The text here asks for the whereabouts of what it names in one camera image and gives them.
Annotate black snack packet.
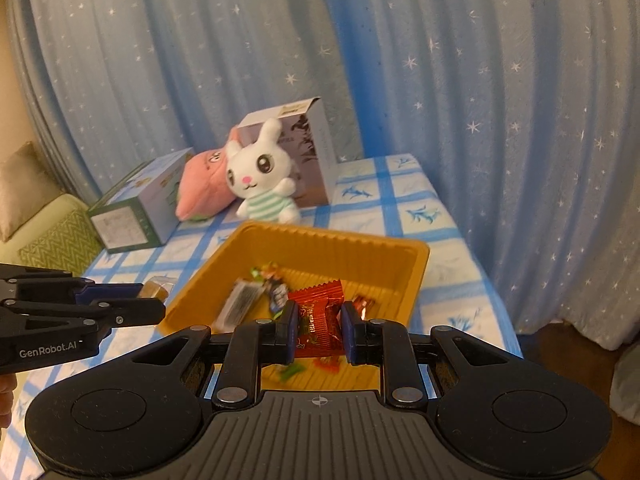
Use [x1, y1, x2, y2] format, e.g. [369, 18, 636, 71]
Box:
[215, 280, 263, 331]

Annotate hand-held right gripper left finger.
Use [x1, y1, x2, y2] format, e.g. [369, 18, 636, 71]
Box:
[127, 305, 299, 408]

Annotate red orange candy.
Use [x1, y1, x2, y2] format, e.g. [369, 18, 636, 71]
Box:
[350, 296, 377, 320]

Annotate small green brown candy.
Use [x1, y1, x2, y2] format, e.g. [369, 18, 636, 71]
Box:
[272, 362, 307, 382]

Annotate blue star-print curtain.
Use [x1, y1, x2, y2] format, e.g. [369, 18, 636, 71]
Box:
[0, 0, 640, 336]

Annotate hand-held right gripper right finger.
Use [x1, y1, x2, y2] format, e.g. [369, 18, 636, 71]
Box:
[341, 305, 516, 406]

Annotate yellow plastic tray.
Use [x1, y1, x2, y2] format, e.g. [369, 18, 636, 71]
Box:
[156, 220, 431, 393]

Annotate beige cushion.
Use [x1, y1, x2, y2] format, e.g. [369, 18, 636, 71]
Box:
[0, 141, 63, 243]

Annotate cream sofa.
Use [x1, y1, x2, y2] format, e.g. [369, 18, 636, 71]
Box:
[0, 192, 101, 271]

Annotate green chevron cushion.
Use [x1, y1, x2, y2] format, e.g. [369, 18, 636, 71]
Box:
[17, 207, 103, 266]

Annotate white bunny plush toy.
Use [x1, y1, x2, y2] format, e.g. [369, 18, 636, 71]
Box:
[223, 117, 302, 225]

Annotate blue checkered floral tablecloth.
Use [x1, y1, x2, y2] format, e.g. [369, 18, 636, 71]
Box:
[0, 154, 523, 480]

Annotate grey and white box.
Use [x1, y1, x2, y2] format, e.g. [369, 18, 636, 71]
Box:
[235, 96, 340, 208]

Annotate brown clear-wrapped candy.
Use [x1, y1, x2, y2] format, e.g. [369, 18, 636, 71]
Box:
[142, 276, 177, 303]

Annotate small red candy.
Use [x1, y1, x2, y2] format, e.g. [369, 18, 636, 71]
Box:
[289, 280, 347, 361]

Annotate long green dark candy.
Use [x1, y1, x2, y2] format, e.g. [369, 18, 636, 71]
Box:
[262, 280, 291, 318]

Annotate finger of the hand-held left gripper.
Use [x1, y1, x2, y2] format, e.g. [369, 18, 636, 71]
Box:
[0, 263, 146, 306]
[0, 297, 167, 328]

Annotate green cardboard box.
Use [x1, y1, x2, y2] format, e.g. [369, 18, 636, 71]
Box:
[87, 147, 196, 253]

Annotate pink peach plush toy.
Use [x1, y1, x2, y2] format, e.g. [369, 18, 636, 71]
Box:
[175, 127, 246, 222]

